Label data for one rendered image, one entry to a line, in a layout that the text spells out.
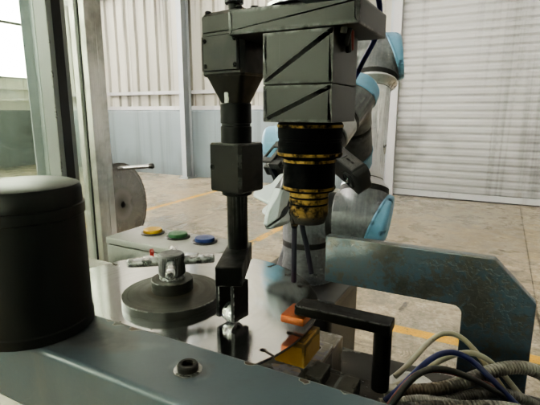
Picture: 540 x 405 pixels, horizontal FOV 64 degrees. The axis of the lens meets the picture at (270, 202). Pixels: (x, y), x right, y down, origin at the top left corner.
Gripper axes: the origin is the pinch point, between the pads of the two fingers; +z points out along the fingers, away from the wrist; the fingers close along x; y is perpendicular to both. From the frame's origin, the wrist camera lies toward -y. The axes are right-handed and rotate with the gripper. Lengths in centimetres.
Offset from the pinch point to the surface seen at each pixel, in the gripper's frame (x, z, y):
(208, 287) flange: 4.8, 15.1, -2.3
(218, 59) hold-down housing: 25.9, 2.2, -6.6
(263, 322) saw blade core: 4.4, 16.6, -11.4
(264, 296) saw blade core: 1.7, 12.5, -7.5
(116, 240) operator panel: -8.9, 5.7, 43.3
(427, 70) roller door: -248, -490, 181
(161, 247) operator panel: -10.2, 3.5, 31.3
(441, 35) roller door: -216, -516, 166
